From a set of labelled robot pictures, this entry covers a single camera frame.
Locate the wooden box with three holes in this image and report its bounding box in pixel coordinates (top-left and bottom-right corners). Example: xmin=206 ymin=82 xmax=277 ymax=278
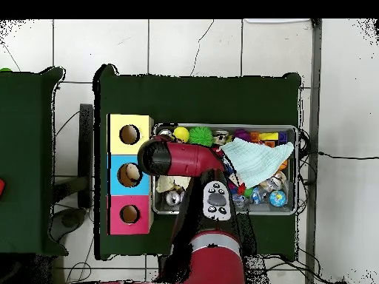
xmin=107 ymin=113 xmax=155 ymax=236

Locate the clear mesh bin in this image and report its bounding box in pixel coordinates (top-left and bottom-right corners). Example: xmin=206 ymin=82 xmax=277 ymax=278
xmin=151 ymin=123 xmax=299 ymax=216

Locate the green spiky rubber ball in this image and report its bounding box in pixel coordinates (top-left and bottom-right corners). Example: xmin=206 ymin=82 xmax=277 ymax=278
xmin=188 ymin=126 xmax=214 ymax=147

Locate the yellow tennis ball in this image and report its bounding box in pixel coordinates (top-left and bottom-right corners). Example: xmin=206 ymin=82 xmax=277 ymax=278
xmin=172 ymin=126 xmax=190 ymax=143

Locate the cream waffle cloth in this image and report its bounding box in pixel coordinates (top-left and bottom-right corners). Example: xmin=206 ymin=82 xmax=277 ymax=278
xmin=155 ymin=175 xmax=192 ymax=195

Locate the dark green table cloth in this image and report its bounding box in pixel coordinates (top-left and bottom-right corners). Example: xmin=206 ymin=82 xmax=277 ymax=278
xmin=93 ymin=64 xmax=302 ymax=261

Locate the purple spiky toy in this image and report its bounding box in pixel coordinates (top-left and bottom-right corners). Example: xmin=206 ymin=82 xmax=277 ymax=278
xmin=232 ymin=128 xmax=252 ymax=142

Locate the mint knitted cloth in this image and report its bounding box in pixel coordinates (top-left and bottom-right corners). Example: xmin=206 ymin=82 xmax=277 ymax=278
xmin=220 ymin=137 xmax=295 ymax=190

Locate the yellow plastic block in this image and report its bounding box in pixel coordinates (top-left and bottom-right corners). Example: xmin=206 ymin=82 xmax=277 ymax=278
xmin=258 ymin=132 xmax=280 ymax=142

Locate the blue globe ball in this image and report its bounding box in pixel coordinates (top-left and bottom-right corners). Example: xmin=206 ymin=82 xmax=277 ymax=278
xmin=268 ymin=189 xmax=287 ymax=208

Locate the black stand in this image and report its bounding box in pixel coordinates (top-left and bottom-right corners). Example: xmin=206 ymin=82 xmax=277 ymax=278
xmin=53 ymin=103 xmax=95 ymax=209

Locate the green covered side table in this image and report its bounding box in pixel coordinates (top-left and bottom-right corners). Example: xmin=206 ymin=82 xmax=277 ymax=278
xmin=0 ymin=67 xmax=68 ymax=257

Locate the black cable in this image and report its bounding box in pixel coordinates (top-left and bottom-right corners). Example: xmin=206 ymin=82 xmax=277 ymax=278
xmin=307 ymin=150 xmax=379 ymax=160

